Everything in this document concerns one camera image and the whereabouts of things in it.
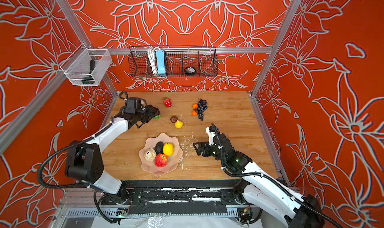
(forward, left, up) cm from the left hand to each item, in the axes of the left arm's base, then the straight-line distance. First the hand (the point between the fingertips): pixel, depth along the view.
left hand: (157, 110), depth 89 cm
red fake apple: (-27, -6, -9) cm, 29 cm away
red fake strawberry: (+18, -2, -13) cm, 22 cm away
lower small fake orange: (+10, -22, -15) cm, 29 cm away
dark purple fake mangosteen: (-5, -1, -1) cm, 5 cm away
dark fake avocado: (-19, -4, -10) cm, 22 cm away
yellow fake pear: (-1, -12, -13) cm, 18 cm away
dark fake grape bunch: (+14, -28, -12) cm, 34 cm away
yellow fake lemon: (-20, -9, -10) cm, 24 cm away
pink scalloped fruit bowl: (-25, -12, -15) cm, 31 cm away
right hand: (-20, -25, -2) cm, 32 cm away
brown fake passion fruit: (+3, -9, -13) cm, 16 cm away
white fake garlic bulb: (-25, 0, -7) cm, 26 cm away
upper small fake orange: (+16, -22, -13) cm, 30 cm away
